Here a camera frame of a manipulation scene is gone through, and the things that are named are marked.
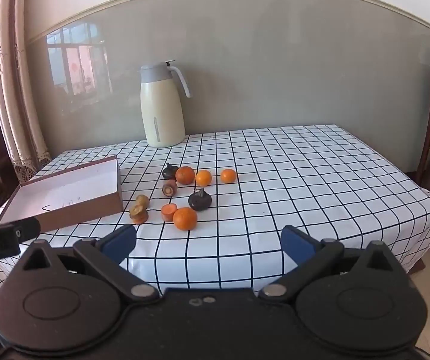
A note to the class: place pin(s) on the brown-skinned carrot piece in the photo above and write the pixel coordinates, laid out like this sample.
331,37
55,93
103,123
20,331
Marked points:
170,188
139,215

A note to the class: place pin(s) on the beige lace-trimmed curtain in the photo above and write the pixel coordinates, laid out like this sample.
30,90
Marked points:
16,82

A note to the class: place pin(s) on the brown cardboard box white inside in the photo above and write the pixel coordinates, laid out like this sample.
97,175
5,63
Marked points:
68,191

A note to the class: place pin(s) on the cream thermos jug grey lid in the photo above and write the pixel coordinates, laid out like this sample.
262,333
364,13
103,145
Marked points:
162,112

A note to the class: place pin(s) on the dark mangosteen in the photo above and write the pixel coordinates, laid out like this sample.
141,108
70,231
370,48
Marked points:
169,172
199,200

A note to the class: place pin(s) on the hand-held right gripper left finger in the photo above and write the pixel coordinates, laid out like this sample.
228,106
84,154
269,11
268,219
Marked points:
119,243

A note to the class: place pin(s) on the yellow-brown round ball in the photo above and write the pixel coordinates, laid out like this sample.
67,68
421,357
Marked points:
142,200

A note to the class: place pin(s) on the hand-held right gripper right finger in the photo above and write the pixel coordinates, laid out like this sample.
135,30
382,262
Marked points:
297,245

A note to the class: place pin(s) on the black white checked tablecloth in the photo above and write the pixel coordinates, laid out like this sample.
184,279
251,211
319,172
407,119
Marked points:
275,180

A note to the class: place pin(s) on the small orange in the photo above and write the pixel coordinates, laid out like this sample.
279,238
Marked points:
228,176
203,178

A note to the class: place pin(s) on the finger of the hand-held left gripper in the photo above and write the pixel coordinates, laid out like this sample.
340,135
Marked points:
27,229

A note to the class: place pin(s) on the large orange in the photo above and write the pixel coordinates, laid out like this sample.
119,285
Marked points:
185,175
185,219

